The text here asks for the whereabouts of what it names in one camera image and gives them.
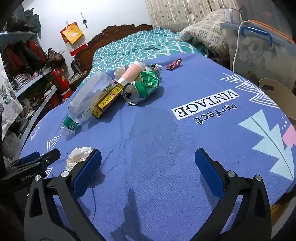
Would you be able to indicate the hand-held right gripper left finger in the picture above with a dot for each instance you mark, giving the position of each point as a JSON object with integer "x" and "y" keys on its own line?
{"x": 89, "y": 169}

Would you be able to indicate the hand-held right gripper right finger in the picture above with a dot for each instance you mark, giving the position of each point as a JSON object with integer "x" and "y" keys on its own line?
{"x": 208, "y": 168}

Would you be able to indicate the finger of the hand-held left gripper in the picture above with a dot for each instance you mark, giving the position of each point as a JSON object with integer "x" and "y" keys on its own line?
{"x": 27, "y": 159}
{"x": 52, "y": 156}

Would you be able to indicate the beige trash bin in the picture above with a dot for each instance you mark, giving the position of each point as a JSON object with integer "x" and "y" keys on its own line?
{"x": 284, "y": 102}

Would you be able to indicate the crumpled white tissue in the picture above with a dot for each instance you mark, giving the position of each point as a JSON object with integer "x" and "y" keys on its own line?
{"x": 77, "y": 155}

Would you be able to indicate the blue printed cloth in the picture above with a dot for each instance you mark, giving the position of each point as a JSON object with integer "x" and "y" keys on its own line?
{"x": 161, "y": 139}

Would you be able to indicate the white floral cloth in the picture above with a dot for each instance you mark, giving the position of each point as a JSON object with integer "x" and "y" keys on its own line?
{"x": 8, "y": 99}

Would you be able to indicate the yellow cardboard box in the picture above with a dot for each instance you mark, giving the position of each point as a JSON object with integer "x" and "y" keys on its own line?
{"x": 106, "y": 102}

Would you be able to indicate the clear plastic bottle green label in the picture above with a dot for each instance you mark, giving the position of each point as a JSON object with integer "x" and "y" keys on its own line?
{"x": 92, "y": 92}

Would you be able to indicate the red bag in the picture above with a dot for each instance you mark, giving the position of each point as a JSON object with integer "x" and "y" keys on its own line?
{"x": 61, "y": 81}

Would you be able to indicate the metal shelf rack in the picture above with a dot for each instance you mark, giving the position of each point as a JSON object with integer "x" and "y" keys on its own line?
{"x": 34, "y": 81}

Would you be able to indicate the brown handbag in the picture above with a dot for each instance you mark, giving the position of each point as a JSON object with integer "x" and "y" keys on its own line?
{"x": 55, "y": 58}

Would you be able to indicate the crushed green can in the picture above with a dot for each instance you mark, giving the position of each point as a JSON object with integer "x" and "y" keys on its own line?
{"x": 144, "y": 85}

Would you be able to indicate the dark red clothes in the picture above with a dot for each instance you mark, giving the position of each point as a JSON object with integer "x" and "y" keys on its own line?
{"x": 20, "y": 55}

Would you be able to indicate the pink tube white caps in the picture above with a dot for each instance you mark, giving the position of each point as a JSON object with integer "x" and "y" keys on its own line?
{"x": 131, "y": 70}

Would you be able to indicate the striped red candy wrapper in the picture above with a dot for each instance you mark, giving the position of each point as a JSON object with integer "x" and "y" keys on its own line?
{"x": 177, "y": 62}

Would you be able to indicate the teal patterned bedspread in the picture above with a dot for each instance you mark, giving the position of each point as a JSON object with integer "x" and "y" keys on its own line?
{"x": 127, "y": 48}

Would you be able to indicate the carved wooden headboard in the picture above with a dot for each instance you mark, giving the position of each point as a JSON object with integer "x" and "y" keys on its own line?
{"x": 104, "y": 34}

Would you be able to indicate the patterned pillow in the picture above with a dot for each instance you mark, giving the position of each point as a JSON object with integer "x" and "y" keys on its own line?
{"x": 205, "y": 32}

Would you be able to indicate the white box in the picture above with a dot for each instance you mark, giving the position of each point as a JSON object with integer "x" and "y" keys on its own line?
{"x": 231, "y": 15}

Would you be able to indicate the floral curtain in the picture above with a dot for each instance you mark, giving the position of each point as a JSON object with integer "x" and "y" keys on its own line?
{"x": 166, "y": 14}

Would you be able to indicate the red yellow wall calendar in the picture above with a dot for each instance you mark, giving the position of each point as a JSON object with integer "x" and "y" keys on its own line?
{"x": 71, "y": 34}

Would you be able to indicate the hanging wall ornament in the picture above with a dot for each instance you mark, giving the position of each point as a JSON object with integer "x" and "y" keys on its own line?
{"x": 84, "y": 22}

